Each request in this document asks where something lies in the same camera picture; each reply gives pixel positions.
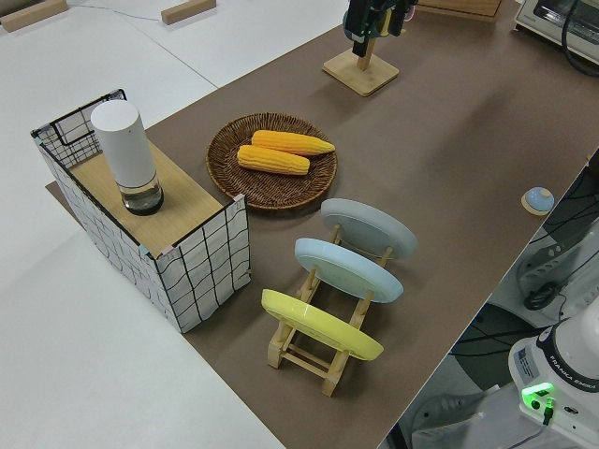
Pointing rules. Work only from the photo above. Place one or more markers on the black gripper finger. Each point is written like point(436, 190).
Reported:
point(398, 16)
point(361, 23)

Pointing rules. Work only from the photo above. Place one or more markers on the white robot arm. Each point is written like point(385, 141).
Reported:
point(575, 355)

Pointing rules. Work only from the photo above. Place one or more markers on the wooden drawer cabinet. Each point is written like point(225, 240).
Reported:
point(458, 7)

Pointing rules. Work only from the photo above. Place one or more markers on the dark teal mug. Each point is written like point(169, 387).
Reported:
point(346, 23)

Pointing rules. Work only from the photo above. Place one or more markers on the wooden mug tree stand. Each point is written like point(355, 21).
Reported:
point(360, 77)

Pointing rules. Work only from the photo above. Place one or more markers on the brown table mat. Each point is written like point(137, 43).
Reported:
point(421, 140)

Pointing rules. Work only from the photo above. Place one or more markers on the yellow corn cob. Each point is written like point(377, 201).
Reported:
point(292, 141)
point(273, 160)

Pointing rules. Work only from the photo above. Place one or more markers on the cream toaster oven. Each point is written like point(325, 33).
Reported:
point(543, 16)

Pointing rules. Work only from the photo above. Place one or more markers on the short wooden block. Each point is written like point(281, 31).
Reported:
point(187, 10)

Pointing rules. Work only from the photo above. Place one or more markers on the brown wicker basket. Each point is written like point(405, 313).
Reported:
point(271, 192)

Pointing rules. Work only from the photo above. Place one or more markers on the grey plate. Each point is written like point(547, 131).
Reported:
point(369, 229)

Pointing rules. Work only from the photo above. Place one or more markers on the light blue plate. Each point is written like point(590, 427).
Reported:
point(348, 271)

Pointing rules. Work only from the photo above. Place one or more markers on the white cylinder bottle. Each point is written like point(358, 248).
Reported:
point(124, 149)

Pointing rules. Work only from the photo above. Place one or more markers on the yellow plate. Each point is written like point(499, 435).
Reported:
point(323, 327)

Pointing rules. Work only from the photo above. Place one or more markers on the long wooden block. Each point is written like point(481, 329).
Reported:
point(33, 14)

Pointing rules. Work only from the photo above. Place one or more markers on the wooden plate rack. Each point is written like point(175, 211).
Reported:
point(304, 360)

